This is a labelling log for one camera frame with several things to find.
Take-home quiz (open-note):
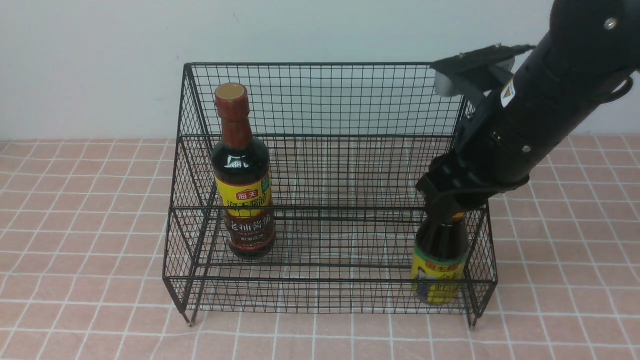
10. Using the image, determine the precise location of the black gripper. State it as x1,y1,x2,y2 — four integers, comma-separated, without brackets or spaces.
416,152,530,224

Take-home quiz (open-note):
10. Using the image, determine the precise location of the yellow-capped dark seasoning bottle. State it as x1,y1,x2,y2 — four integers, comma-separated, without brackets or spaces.
410,213,470,305

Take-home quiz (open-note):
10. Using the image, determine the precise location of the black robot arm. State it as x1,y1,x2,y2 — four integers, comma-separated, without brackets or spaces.
416,0,640,224

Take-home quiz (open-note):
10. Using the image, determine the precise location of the tall red-capped soy sauce bottle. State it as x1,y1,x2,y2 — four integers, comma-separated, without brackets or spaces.
212,83,276,261

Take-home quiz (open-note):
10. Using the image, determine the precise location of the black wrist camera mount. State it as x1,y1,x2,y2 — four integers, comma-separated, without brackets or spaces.
430,44,536,108

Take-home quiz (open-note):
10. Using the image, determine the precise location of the black wire mesh shelf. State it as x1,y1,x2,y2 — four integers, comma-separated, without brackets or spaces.
162,63,498,328

